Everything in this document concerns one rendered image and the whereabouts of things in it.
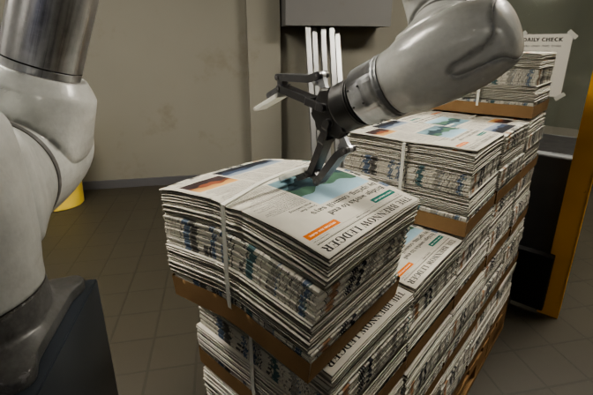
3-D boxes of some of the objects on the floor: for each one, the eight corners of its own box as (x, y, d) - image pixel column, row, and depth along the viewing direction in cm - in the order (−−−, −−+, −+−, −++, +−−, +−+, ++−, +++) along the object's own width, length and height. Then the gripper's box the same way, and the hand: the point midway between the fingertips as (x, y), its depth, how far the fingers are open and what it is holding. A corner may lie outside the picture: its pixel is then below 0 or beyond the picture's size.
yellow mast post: (536, 311, 200) (634, -108, 143) (540, 302, 207) (634, -101, 149) (557, 318, 195) (666, -114, 137) (559, 310, 201) (666, -107, 143)
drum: (95, 193, 361) (82, 118, 339) (79, 212, 321) (63, 128, 298) (43, 197, 353) (26, 120, 331) (21, 216, 312) (0, 130, 290)
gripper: (317, 18, 54) (233, 81, 69) (378, 184, 54) (280, 212, 69) (348, 20, 60) (263, 78, 75) (402, 172, 59) (307, 200, 74)
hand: (275, 141), depth 71 cm, fingers open, 13 cm apart
